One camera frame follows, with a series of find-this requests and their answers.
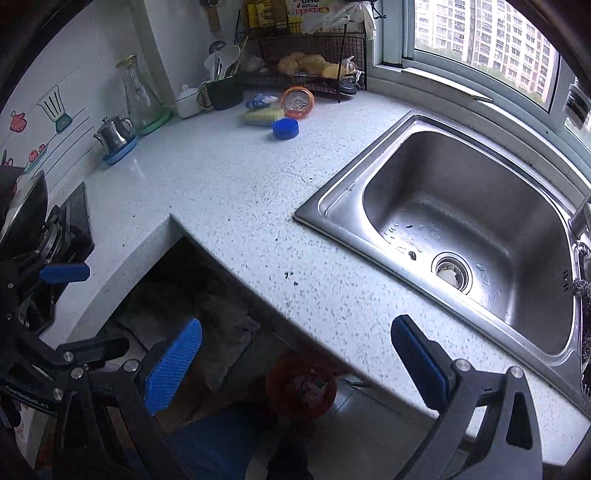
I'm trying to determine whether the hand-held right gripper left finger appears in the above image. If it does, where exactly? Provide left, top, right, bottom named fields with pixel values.
left=60, top=318, right=204, bottom=480

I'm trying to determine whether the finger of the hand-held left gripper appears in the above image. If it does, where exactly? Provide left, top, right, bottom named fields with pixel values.
left=51, top=336, right=131, bottom=370
left=9, top=251, right=90, bottom=289

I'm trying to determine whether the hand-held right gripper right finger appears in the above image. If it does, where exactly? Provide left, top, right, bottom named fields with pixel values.
left=390, top=315, right=543, bottom=480

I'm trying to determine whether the red plastic bin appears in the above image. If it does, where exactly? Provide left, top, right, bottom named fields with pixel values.
left=265, top=355, right=339, bottom=421

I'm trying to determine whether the yellow scrub brush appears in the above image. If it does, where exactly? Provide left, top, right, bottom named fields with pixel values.
left=243, top=108, right=286, bottom=127

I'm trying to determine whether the blue white packet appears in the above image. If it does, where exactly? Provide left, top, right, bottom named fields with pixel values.
left=246, top=93, right=280, bottom=112

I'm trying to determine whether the blue round lid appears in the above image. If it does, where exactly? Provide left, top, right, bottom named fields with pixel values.
left=272, top=117, right=300, bottom=140

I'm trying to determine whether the black gas stove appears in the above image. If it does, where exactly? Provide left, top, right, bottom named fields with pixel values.
left=0, top=182, right=95, bottom=333

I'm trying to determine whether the grey plastic bag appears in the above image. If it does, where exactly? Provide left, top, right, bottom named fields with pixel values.
left=115, top=281, right=262, bottom=388

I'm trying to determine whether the pan with glass lid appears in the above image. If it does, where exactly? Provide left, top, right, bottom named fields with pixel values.
left=0, top=168, right=49, bottom=250

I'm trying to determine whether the person's blue trouser leg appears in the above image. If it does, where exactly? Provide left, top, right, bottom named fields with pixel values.
left=166, top=406, right=287, bottom=480

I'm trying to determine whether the sink drain strainer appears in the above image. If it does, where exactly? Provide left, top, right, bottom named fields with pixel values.
left=431, top=251, right=474, bottom=294

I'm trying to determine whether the blue saucer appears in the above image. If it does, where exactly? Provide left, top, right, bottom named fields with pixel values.
left=102, top=135, right=139, bottom=165

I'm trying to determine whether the steel teapot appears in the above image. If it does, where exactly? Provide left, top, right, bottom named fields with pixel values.
left=93, top=116, right=134, bottom=155

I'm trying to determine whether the person's dark slipper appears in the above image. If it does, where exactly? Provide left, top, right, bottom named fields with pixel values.
left=265, top=434, right=315, bottom=480

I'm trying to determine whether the steel sink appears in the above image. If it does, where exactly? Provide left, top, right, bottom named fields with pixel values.
left=294, top=110, right=591, bottom=384

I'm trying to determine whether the green coaster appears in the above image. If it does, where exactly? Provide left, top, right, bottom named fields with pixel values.
left=136, top=111, right=172, bottom=136

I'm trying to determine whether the steel wool scrubber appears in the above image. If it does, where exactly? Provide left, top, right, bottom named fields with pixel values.
left=574, top=277, right=591, bottom=358

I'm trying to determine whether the glass carafe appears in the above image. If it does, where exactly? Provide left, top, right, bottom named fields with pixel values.
left=115, top=54, right=164, bottom=130

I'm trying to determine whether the white lidded jar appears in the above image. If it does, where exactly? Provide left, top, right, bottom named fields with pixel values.
left=175, top=84, right=208, bottom=119

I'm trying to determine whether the steel faucet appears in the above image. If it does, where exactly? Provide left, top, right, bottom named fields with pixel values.
left=569, top=191, right=591, bottom=241

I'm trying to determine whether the dark green mug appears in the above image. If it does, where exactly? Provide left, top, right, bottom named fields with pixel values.
left=197, top=78, right=245, bottom=112

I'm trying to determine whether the window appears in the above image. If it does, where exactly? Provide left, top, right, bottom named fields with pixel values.
left=369, top=0, right=591, bottom=139

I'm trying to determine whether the white plastic bag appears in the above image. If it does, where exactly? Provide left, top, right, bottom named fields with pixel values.
left=302, top=2, right=377, bottom=42

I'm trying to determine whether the kitchen cartoon wall sticker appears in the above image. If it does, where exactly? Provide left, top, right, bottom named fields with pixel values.
left=0, top=83, right=88, bottom=171

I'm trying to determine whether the black wire rack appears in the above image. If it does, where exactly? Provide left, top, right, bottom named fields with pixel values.
left=235, top=9, right=368, bottom=103

